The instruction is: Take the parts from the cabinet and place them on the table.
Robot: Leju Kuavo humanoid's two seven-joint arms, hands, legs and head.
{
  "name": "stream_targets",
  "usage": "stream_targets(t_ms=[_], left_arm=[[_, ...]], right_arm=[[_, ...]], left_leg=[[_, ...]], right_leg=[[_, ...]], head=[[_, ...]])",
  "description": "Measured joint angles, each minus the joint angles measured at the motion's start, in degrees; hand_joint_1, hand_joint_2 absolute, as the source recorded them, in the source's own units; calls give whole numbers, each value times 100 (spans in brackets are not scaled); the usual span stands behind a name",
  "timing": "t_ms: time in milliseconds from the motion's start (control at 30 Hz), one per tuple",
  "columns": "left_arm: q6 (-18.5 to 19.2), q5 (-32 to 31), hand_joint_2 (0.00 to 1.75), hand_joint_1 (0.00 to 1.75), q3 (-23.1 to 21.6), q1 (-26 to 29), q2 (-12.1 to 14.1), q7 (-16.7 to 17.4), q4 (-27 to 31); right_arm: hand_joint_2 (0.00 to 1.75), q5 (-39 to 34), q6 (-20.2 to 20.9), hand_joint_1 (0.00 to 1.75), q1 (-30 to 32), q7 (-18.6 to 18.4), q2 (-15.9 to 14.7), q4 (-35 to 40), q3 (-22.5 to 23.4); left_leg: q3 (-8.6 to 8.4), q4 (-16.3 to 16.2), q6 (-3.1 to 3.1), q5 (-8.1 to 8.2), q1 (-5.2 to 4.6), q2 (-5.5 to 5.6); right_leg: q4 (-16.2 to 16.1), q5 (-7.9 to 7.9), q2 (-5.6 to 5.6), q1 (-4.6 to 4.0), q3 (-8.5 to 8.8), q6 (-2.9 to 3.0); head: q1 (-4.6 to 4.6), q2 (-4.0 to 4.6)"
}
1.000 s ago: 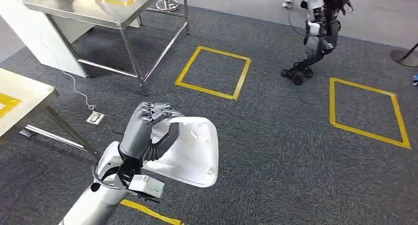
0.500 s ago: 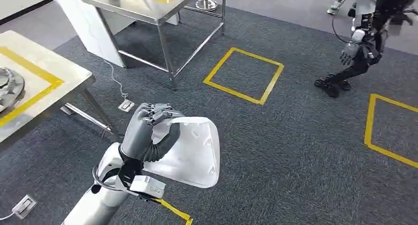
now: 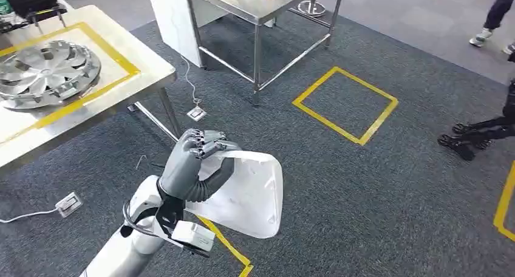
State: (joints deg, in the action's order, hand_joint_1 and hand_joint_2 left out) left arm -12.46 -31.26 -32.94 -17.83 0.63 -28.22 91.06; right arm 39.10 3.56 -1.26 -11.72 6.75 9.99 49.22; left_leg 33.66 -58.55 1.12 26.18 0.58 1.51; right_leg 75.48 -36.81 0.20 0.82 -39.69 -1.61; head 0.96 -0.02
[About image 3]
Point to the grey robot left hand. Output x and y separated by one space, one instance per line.
183 166

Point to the white curved plastic panel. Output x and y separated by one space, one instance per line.
249 194

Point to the silver white left arm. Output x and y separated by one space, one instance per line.
128 247

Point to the white floor socket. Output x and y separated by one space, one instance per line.
196 113
69 204

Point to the steel bench with legs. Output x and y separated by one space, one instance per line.
153 66

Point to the white board panel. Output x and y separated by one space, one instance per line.
173 21

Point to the metal blade part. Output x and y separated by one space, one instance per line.
60 45
79 58
40 87
25 57

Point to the round steel stand base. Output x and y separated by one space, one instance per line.
312 8

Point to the green bottle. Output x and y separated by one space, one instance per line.
4 5

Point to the person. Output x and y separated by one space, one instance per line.
501 5

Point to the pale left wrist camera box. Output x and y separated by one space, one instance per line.
195 235

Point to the steel frame table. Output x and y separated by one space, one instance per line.
241 7

